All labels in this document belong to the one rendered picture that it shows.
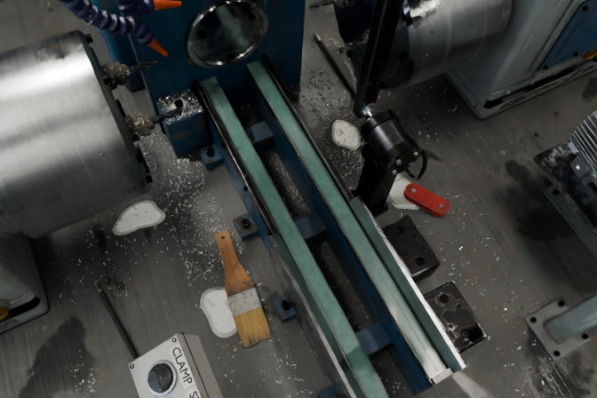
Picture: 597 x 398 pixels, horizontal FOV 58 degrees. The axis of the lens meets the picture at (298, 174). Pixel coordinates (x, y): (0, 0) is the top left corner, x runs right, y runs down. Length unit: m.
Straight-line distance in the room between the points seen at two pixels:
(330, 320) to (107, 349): 0.36
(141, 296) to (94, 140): 0.34
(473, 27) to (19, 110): 0.64
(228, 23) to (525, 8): 0.48
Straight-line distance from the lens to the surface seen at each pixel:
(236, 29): 0.93
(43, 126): 0.72
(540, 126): 1.20
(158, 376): 0.64
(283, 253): 0.82
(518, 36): 1.00
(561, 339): 1.00
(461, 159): 1.10
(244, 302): 0.92
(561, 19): 1.04
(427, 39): 0.85
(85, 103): 0.71
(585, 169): 0.95
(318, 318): 0.79
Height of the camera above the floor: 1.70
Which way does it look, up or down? 61 degrees down
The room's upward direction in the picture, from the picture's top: 4 degrees clockwise
